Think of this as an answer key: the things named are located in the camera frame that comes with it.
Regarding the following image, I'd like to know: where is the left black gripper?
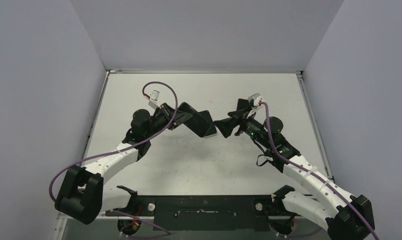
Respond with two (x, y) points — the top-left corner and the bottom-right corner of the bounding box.
(145, 102), (192, 139)

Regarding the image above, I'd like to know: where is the black phone case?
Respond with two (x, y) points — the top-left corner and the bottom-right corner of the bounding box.
(178, 102), (209, 138)

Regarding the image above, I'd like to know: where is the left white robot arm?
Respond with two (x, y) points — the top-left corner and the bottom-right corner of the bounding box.
(53, 102), (196, 225)

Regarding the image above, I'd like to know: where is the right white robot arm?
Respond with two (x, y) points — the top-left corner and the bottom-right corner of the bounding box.
(213, 99), (378, 240)

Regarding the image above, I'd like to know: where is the center phone pink case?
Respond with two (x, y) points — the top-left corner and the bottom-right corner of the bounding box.
(200, 110), (217, 138)

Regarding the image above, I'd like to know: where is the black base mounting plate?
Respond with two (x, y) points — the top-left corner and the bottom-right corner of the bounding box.
(120, 195), (295, 232)

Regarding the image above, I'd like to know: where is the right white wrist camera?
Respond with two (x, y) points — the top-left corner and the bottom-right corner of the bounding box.
(247, 93), (263, 118)

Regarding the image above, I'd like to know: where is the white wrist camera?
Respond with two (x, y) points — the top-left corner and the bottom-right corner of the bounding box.
(247, 93), (263, 118)
(144, 90), (161, 110)

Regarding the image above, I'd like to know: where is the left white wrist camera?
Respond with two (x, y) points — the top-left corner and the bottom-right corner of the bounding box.
(144, 90), (161, 110)

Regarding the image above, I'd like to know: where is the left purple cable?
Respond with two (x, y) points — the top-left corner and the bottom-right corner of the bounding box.
(48, 81), (179, 239)

